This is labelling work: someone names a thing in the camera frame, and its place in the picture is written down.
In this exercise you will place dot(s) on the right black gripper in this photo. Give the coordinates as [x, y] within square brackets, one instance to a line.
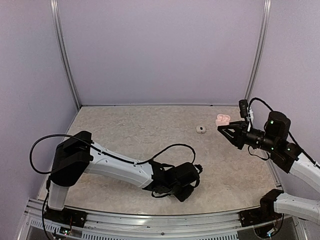
[241, 127]

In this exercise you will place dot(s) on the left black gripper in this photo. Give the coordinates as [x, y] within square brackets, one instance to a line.
[182, 197]

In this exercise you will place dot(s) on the pink round case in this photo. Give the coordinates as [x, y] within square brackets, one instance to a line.
[222, 120]

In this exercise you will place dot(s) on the white earbud charging case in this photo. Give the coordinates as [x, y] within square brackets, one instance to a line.
[200, 129]

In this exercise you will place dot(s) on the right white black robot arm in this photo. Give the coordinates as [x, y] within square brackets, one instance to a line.
[288, 156]

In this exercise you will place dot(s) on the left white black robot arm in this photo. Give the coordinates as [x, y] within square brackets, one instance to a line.
[79, 154]

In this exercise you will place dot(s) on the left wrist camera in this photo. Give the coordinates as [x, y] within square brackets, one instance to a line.
[197, 169]

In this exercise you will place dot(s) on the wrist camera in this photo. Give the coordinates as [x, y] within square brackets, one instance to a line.
[197, 169]
[246, 113]

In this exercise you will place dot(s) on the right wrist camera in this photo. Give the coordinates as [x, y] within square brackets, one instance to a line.
[246, 113]

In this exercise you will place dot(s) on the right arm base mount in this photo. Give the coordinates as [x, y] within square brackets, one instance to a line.
[264, 213]

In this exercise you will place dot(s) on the front aluminium rail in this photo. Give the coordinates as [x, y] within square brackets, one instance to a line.
[101, 225]

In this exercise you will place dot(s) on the right aluminium post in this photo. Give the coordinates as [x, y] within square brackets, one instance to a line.
[262, 34]

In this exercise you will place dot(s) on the aluminium post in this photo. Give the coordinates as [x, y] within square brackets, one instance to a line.
[262, 34]
[54, 6]

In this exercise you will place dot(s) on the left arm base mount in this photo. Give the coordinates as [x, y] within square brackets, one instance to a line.
[67, 216]

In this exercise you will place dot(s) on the left aluminium post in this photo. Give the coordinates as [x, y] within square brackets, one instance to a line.
[54, 6]

